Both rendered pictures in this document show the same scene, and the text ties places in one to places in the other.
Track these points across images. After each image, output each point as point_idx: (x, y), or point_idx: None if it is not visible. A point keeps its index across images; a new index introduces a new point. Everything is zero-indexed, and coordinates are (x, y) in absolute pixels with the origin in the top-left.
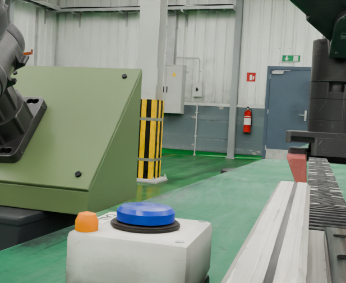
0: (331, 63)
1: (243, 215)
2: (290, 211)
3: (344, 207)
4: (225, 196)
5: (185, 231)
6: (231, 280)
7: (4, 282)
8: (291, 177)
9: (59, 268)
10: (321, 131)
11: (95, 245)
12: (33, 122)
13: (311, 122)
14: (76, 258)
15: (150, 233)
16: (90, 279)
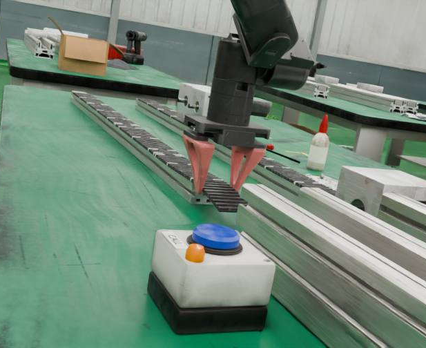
0: (241, 65)
1: (116, 186)
2: (337, 233)
3: (222, 181)
4: (61, 157)
5: (247, 247)
6: None
7: (63, 307)
8: (75, 119)
9: (77, 281)
10: (226, 123)
11: (210, 272)
12: None
13: (216, 114)
14: (194, 283)
15: (236, 255)
16: (204, 297)
